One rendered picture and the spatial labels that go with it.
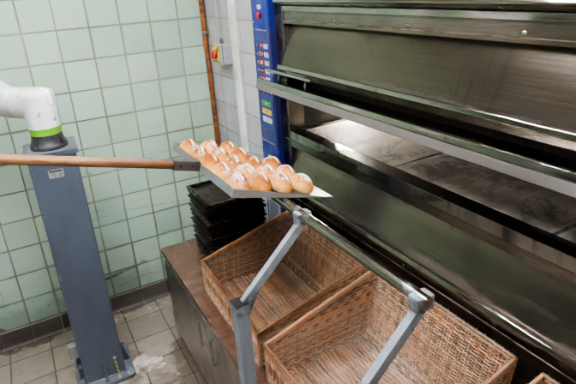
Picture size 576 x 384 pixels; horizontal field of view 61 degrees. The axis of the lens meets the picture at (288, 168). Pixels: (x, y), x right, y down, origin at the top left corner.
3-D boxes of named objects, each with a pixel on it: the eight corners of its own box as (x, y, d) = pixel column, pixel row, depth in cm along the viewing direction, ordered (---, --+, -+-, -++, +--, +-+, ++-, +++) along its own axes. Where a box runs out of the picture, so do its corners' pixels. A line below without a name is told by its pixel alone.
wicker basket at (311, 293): (301, 255, 231) (297, 202, 221) (376, 321, 184) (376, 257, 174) (202, 290, 210) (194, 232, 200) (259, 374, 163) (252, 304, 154)
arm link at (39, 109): (41, 127, 214) (30, 84, 208) (69, 129, 209) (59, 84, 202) (17, 136, 203) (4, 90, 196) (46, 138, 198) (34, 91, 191)
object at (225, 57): (226, 61, 260) (224, 42, 256) (234, 63, 252) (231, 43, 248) (213, 63, 257) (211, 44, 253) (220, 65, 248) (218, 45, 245)
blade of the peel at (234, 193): (231, 198, 141) (233, 189, 140) (172, 149, 186) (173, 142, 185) (333, 197, 160) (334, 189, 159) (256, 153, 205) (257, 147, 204)
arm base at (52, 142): (29, 139, 220) (26, 126, 218) (65, 132, 227) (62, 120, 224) (30, 154, 199) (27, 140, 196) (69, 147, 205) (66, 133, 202)
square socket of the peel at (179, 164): (173, 171, 157) (174, 160, 156) (170, 167, 160) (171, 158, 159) (200, 171, 162) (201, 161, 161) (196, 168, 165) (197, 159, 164)
